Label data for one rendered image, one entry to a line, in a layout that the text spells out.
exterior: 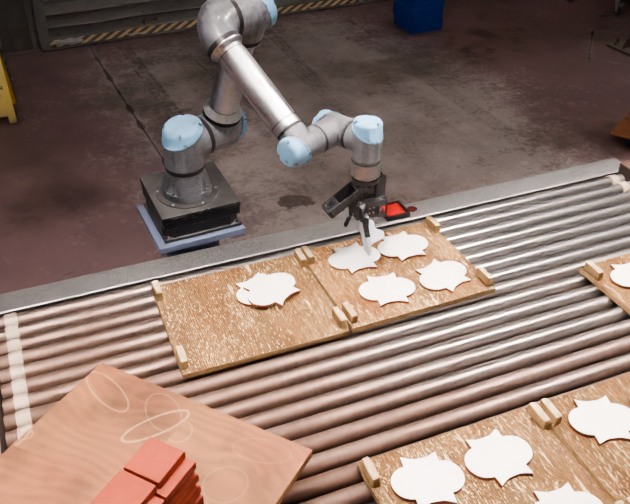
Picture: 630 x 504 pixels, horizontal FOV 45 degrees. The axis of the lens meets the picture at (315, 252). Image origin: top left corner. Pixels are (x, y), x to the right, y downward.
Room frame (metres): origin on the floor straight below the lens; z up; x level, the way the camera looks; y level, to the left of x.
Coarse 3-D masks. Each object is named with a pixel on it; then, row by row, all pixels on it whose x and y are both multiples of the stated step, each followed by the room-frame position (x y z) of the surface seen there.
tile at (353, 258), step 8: (336, 248) 1.74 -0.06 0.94; (344, 248) 1.74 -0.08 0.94; (352, 248) 1.74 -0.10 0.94; (360, 248) 1.74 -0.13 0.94; (336, 256) 1.70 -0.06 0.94; (344, 256) 1.70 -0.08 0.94; (352, 256) 1.70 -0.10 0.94; (360, 256) 1.70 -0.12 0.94; (368, 256) 1.70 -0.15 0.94; (376, 256) 1.70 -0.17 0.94; (336, 264) 1.66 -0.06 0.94; (344, 264) 1.66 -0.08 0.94; (352, 264) 1.66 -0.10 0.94; (360, 264) 1.66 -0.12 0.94; (368, 264) 1.66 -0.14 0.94; (352, 272) 1.62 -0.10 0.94
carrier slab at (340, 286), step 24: (360, 240) 1.79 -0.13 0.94; (432, 240) 1.79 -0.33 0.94; (312, 264) 1.67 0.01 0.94; (384, 264) 1.67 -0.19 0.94; (408, 264) 1.67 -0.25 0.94; (336, 288) 1.57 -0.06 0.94; (456, 288) 1.57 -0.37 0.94; (480, 288) 1.57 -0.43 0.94; (360, 312) 1.47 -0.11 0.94; (384, 312) 1.47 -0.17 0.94; (408, 312) 1.47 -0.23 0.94
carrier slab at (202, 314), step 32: (288, 256) 1.71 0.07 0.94; (192, 288) 1.57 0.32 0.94; (224, 288) 1.57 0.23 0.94; (320, 288) 1.57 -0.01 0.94; (192, 320) 1.44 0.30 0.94; (224, 320) 1.44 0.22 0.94; (256, 320) 1.44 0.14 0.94; (288, 320) 1.44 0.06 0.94; (320, 320) 1.44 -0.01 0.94; (192, 352) 1.32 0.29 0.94; (224, 352) 1.32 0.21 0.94; (256, 352) 1.32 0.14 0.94
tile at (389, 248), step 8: (384, 240) 1.78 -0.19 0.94; (392, 240) 1.77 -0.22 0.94; (400, 240) 1.77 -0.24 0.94; (408, 240) 1.77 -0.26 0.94; (416, 240) 1.77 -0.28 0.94; (424, 240) 1.77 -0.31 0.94; (384, 248) 1.74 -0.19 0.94; (392, 248) 1.74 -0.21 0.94; (400, 248) 1.74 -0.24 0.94; (408, 248) 1.74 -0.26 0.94; (416, 248) 1.74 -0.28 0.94; (424, 248) 1.74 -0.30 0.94; (384, 256) 1.71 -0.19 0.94; (392, 256) 1.70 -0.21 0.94; (400, 256) 1.70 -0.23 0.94; (408, 256) 1.70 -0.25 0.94; (416, 256) 1.71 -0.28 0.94; (424, 256) 1.71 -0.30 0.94
